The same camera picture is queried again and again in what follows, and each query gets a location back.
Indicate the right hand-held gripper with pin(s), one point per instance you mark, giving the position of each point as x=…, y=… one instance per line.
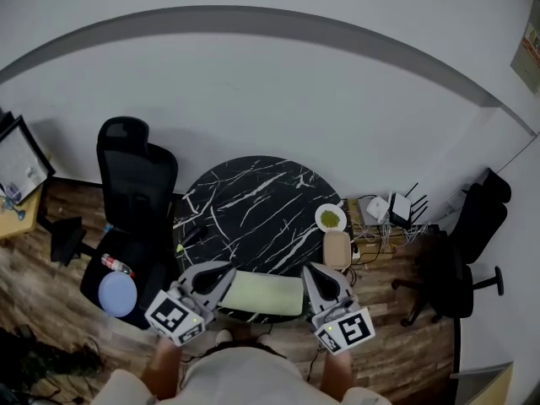
x=354, y=329

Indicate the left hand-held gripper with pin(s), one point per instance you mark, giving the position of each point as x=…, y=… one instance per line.
x=166, y=314

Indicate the light green towel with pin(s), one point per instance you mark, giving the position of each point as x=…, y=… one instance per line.
x=263, y=293

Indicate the person's left forearm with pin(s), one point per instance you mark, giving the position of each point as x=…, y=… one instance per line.
x=162, y=369

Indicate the person's right forearm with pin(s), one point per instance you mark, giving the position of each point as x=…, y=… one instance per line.
x=337, y=374

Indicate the beige lunch box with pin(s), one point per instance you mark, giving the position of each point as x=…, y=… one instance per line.
x=337, y=250

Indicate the dark purple eggplant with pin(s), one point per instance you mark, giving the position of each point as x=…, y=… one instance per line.
x=193, y=236

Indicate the person's white shoe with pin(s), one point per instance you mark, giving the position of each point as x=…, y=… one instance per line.
x=266, y=339
x=224, y=338

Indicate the white plate of green beans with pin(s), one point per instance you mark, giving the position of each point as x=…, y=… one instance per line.
x=331, y=217

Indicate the pale blue round plate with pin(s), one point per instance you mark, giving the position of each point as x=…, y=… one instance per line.
x=117, y=294

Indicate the plastic bottle with red label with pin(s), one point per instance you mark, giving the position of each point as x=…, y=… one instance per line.
x=115, y=264

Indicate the white square network device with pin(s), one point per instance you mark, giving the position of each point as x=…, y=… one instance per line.
x=376, y=209

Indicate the person in white shirt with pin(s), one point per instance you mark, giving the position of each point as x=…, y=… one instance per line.
x=244, y=382

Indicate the white router with black antennas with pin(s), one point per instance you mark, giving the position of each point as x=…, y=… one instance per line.
x=400, y=207

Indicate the black mesh chair with headrest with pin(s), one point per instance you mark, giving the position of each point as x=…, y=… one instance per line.
x=135, y=184

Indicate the black office chair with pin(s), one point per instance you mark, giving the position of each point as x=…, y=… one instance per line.
x=481, y=234

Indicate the open cardboard box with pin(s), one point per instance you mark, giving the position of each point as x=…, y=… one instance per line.
x=489, y=386

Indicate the light wooden desk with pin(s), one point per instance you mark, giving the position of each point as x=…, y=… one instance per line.
x=17, y=222

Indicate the wall poster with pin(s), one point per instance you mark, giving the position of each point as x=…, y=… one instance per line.
x=527, y=55

